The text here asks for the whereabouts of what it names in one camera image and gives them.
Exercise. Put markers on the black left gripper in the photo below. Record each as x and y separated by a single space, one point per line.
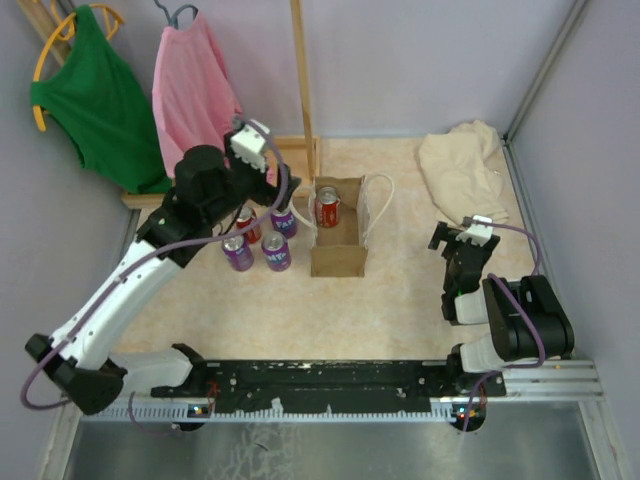
267 191

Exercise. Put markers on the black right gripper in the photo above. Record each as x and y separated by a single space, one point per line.
447 234

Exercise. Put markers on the purple soda can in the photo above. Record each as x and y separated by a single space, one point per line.
276 251
238 253
284 222

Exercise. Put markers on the red soda can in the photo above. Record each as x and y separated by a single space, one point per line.
327 203
247 217

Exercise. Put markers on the red soda can front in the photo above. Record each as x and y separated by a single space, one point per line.
247 217

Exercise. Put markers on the brown canvas bag white handles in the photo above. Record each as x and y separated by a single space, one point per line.
341 251

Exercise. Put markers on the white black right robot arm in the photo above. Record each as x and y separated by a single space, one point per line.
527 324

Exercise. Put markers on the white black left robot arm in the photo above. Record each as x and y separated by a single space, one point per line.
78 356

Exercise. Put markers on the wooden clothes rack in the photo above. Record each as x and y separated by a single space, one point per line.
302 153

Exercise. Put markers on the cream folded cloth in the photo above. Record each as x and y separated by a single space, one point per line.
454 166

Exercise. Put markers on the pink shirt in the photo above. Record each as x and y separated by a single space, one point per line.
193 102

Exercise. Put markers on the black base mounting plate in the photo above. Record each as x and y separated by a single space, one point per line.
349 401

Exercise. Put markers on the grey clothes hanger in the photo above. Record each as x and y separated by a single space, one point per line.
172 18

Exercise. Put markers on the green tank top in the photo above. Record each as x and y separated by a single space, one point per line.
97 101

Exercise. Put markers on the yellow clothes hanger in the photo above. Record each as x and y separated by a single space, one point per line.
64 32

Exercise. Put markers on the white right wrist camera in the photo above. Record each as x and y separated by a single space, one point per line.
478 229

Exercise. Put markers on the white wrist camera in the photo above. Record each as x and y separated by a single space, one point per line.
478 229
249 145

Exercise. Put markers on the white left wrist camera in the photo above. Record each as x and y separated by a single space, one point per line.
249 145

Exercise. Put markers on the aluminium frame rail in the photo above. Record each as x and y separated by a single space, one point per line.
555 379

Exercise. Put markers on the white cable duct strip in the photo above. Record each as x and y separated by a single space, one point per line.
191 412

